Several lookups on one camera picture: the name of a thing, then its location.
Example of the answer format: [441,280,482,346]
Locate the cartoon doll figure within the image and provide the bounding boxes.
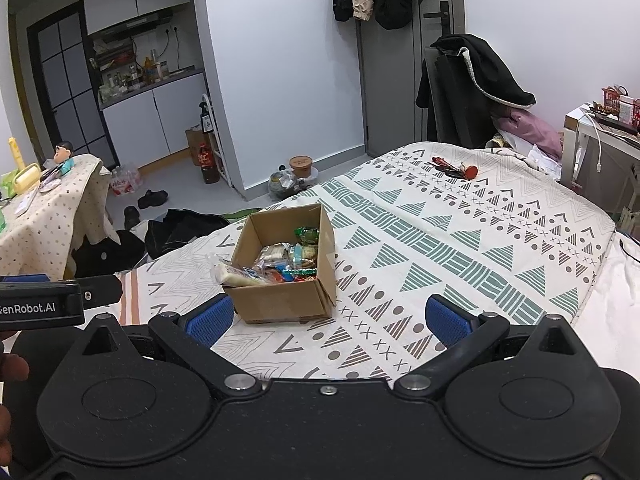
[42,141,75,178]

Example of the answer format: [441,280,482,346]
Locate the patterned bed blanket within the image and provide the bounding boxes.
[114,140,618,380]

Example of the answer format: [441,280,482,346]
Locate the orange biscuit snack pack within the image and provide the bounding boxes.
[253,243,291,272]

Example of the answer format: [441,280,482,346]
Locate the water bottle pack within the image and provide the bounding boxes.
[110,164,142,196]

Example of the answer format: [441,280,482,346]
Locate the white cake snack pack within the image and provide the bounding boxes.
[213,260,270,288]

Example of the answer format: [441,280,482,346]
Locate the dotted cloth covered table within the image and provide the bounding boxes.
[0,154,119,281]

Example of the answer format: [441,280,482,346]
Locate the round cookie snack pack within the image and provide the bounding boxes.
[288,244,318,269]

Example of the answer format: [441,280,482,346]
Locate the green candy wrapper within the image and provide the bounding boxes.
[294,226,320,245]

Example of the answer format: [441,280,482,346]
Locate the black clothes on floor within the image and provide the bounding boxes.
[72,209,230,278]

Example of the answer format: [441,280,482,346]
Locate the black jacket on chair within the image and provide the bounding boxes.
[416,34,537,148]

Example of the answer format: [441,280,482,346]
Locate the brown cardboard box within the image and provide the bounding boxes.
[213,204,336,324]

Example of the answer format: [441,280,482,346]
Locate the black shoe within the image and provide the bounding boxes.
[124,206,141,231]
[137,190,169,209]

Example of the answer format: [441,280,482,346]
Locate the pink clothing pile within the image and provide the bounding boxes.
[492,106,563,162]

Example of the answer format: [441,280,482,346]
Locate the grey door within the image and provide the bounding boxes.
[357,0,465,157]

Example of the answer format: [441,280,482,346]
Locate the plastic bag on floor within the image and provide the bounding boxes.
[267,166,319,200]

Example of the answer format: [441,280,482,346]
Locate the person's left hand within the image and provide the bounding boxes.
[0,339,30,470]

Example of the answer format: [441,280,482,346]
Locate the white desk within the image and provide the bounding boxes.
[560,103,639,221]

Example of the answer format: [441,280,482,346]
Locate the brown lidded pot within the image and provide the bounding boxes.
[288,155,312,179]

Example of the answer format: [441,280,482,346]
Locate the black spray bottle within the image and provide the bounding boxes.
[200,101,214,134]

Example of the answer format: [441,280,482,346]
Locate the white kitchen cabinet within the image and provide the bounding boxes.
[102,70,206,169]

